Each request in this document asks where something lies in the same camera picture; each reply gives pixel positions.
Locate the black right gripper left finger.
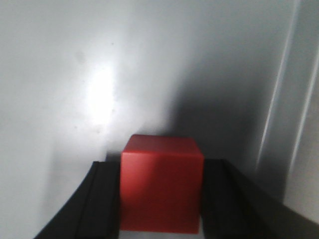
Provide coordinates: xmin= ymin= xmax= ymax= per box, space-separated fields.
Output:
xmin=36 ymin=161 xmax=120 ymax=239

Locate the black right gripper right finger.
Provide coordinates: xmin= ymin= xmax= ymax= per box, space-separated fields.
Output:
xmin=201 ymin=159 xmax=319 ymax=239

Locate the red cube block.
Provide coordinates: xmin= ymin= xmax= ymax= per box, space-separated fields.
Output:
xmin=120 ymin=134 xmax=204 ymax=234

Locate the grey metal tray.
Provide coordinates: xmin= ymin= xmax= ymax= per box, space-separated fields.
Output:
xmin=0 ymin=0 xmax=319 ymax=239

